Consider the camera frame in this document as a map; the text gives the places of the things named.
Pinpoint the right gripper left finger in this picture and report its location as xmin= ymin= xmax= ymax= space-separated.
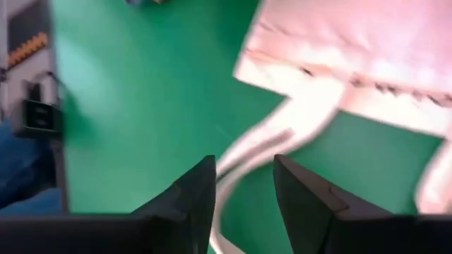
xmin=132 ymin=154 xmax=218 ymax=254

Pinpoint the large blue object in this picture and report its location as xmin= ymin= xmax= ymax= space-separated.
xmin=0 ymin=118 xmax=69 ymax=217

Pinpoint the orange ridged strip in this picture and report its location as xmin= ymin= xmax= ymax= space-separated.
xmin=6 ymin=32 xmax=49 ymax=68

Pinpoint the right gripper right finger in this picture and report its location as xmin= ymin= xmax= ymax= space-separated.
xmin=273 ymin=153 xmax=393 ymax=254

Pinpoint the cream canvas tote bag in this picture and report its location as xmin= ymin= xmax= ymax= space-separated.
xmin=209 ymin=0 xmax=452 ymax=254

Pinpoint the small black camera box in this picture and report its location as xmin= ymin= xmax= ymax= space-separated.
xmin=14 ymin=99 xmax=65 ymax=139

